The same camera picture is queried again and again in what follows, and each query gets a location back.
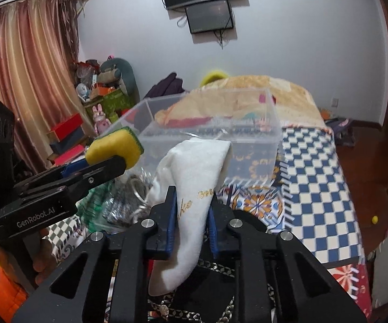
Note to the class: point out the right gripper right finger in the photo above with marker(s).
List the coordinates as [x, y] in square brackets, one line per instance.
[221, 242]

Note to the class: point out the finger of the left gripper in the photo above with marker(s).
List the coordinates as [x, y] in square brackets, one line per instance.
[58, 172]
[93, 175]

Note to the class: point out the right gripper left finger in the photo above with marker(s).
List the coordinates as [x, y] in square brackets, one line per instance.
[160, 244]

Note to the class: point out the yellow green sponge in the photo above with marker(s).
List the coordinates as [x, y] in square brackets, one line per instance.
[122, 143]

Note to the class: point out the bagged grey knit item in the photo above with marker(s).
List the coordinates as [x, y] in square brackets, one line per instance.
[126, 202]

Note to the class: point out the green knit cloth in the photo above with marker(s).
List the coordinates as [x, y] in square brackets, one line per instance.
[90, 207]

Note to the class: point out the white sock gold lettering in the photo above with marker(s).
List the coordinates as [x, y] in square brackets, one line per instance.
[196, 167]

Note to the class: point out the person's left hand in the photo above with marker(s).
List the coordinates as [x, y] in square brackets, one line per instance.
[44, 263]

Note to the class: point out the pink bunny toy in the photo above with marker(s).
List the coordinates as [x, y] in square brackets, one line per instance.
[101, 122]

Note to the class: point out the red gift box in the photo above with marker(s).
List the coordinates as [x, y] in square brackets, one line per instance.
[60, 131]

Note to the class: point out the green cardboard box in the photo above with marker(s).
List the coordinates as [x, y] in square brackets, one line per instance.
[114, 105]

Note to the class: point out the grey plush toy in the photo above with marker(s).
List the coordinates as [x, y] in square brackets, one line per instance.
[119, 73]

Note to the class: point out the patterned patchwork bedspread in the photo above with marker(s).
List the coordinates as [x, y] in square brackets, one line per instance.
[308, 195]

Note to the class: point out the dark purple garment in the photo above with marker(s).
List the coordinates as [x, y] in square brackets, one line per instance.
[171, 85]

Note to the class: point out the clear plastic storage box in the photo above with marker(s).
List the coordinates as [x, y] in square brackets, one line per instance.
[255, 142]

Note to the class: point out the yellow round cushion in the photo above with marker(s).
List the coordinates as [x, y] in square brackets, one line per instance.
[213, 76]

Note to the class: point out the small yellow ball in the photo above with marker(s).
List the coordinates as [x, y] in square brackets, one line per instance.
[374, 220]

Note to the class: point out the clothes pile on floor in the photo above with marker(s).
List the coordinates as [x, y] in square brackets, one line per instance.
[341, 127]

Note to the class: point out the small wall monitor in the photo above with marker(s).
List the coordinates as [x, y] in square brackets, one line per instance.
[209, 17]

